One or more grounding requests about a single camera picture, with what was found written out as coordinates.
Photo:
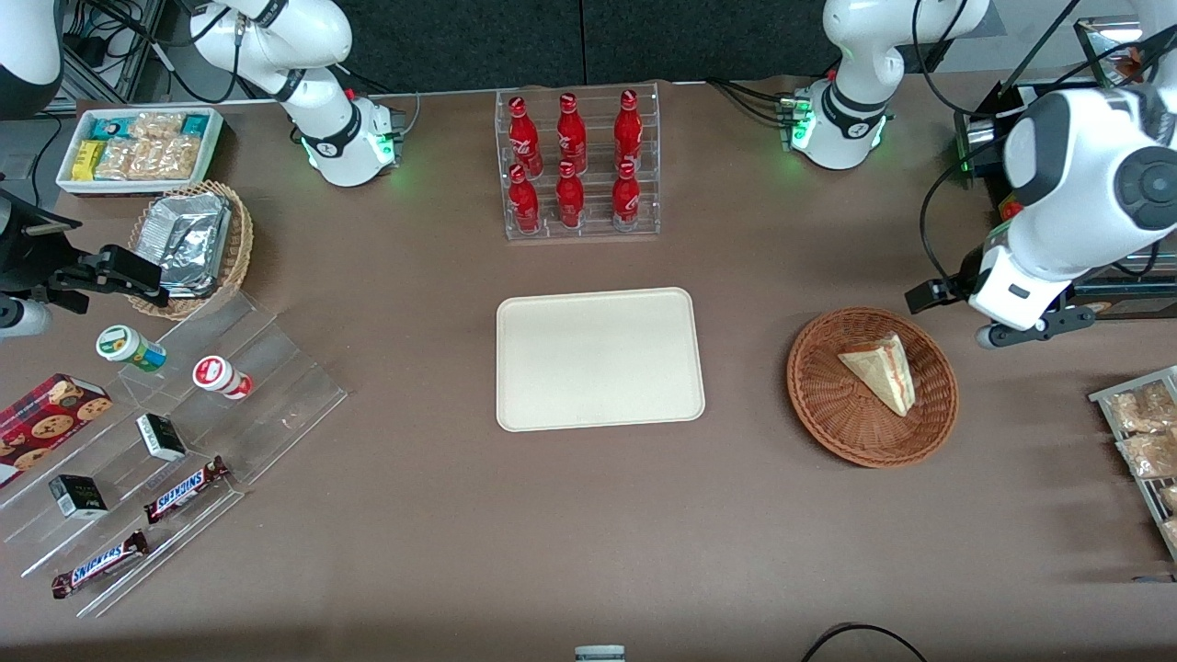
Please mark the red lid cup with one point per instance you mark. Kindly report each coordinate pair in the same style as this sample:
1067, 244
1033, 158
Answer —
216, 375

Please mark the beige plastic tray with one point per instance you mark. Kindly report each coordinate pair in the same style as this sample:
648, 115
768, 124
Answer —
598, 359

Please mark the brown wicker basket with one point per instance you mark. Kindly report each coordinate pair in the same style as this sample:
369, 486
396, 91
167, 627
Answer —
828, 405

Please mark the light wicker basket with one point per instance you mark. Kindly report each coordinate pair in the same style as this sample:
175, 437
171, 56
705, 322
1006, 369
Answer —
241, 248

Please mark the grey object at table edge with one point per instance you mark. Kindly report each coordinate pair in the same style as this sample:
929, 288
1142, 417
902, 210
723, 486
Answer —
599, 654

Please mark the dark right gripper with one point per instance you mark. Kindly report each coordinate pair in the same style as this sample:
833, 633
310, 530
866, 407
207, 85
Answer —
20, 260

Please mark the green lid cup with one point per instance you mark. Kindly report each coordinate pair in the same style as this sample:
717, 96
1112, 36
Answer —
124, 345

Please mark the clear rice cracker bag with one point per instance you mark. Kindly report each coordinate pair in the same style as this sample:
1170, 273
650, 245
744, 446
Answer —
156, 127
113, 161
182, 158
147, 159

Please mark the silver foil pack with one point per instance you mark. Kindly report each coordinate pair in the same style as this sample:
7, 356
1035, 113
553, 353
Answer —
195, 239
152, 230

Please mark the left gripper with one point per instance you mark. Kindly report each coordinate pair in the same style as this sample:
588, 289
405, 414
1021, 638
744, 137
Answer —
962, 277

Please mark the clear acrylic bottle rack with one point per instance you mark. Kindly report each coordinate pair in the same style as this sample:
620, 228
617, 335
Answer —
593, 225

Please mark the red food in warmer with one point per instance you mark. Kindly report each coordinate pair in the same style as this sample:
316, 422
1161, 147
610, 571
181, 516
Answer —
1133, 57

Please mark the triangle sandwich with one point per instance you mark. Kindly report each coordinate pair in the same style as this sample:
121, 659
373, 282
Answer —
883, 372

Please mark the teal snack pack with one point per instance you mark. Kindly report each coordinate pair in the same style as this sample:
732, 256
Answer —
194, 125
110, 128

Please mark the small black box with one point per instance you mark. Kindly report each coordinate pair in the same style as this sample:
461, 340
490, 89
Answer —
78, 496
161, 437

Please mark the snickers bar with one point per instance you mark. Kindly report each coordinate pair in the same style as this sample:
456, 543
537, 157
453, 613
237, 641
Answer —
97, 564
184, 490

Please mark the clear snack bag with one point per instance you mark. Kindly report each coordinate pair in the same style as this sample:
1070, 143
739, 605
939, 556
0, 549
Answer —
1171, 533
1149, 455
1140, 409
1169, 498

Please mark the black food warmer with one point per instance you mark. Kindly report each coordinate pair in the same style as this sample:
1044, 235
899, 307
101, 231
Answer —
979, 152

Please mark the red cola bottle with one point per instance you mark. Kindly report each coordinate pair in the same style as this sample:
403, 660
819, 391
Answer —
571, 133
570, 200
524, 138
626, 200
628, 129
524, 204

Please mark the red cookie box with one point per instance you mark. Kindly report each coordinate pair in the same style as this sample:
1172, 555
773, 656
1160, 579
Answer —
46, 423

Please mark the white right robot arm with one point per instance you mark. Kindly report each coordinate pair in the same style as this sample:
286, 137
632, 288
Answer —
303, 55

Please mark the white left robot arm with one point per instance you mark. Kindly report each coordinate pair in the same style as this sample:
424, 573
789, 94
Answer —
851, 55

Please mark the yellow snack pack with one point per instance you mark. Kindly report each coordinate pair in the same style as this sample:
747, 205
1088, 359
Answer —
87, 161

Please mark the white snack bin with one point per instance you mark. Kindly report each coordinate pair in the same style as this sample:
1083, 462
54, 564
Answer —
69, 179

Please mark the clear acrylic step display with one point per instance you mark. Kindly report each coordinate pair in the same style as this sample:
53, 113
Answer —
276, 386

